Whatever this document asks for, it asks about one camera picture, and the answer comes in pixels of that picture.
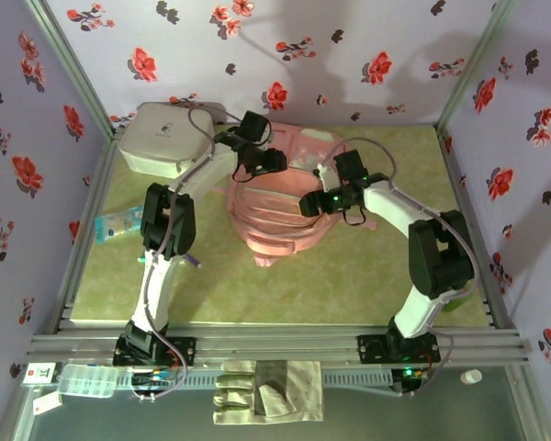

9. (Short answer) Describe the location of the white paper tag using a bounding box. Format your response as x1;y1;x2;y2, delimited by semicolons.
31;390;63;417

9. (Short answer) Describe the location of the white red label card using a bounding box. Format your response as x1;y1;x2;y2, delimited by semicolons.
21;362;59;386

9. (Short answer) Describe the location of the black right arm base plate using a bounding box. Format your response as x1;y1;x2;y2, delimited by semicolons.
356;334;442;365

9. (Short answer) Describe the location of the light green plastic item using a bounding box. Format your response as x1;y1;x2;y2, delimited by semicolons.
443;288;470;314

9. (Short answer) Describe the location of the pink student backpack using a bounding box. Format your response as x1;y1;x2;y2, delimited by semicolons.
226;122;378;268

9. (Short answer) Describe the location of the beige work glove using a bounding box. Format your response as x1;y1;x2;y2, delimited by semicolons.
212;359;325;424

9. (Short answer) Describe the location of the clear plastic organizer box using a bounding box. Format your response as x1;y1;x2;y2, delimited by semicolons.
56;364;120;400

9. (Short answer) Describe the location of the aluminium frame post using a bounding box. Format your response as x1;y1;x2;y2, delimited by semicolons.
23;0;120;139
435;0;521;132

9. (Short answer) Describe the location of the grey slotted cable duct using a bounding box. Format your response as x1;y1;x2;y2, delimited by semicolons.
118;369;394;391

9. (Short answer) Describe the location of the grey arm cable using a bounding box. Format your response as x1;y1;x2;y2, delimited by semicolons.
330;136;481;399
128;106;243;403

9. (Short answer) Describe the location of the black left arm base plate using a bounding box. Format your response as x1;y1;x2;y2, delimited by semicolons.
113;334;197;368

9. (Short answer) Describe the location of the grey right arm cable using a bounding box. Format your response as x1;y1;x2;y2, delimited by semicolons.
330;136;481;399

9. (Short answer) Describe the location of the grey left arm cable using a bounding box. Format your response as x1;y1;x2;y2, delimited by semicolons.
128;106;243;403

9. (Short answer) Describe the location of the grey cloth strip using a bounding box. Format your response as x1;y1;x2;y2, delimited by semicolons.
254;360;291;418

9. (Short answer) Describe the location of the white zip storage case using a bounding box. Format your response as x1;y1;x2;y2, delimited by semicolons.
118;101;217;180

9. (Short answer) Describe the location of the aluminium frame rail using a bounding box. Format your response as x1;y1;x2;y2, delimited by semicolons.
435;126;520;332
26;321;532;368
54;130;120;333

